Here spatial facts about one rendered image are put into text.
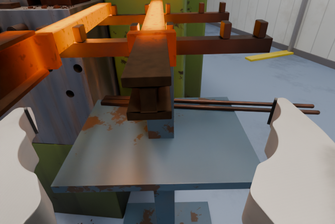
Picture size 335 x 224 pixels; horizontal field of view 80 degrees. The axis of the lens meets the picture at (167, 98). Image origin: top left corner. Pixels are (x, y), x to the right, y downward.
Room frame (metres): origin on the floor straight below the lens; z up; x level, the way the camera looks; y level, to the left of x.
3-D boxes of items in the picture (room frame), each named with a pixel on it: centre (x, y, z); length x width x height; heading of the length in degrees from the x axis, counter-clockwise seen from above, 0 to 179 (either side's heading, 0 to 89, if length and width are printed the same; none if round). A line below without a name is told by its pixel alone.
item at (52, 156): (0.81, 0.38, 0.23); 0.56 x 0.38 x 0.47; 173
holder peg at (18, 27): (0.51, 0.36, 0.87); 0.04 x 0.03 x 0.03; 173
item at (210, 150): (0.38, 0.02, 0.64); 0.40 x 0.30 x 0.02; 90
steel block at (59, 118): (0.81, 0.38, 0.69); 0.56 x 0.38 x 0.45; 173
